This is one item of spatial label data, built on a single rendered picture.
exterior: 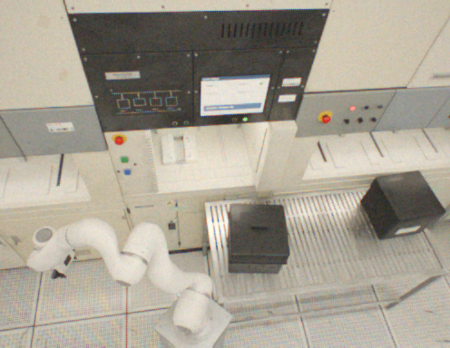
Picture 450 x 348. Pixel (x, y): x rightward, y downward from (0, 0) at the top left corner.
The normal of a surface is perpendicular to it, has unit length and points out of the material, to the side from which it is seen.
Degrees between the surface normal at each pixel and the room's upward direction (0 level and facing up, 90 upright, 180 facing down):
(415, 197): 0
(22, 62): 90
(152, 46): 90
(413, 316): 0
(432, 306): 0
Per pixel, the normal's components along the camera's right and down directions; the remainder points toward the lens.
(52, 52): 0.15, 0.81
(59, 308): 0.07, -0.58
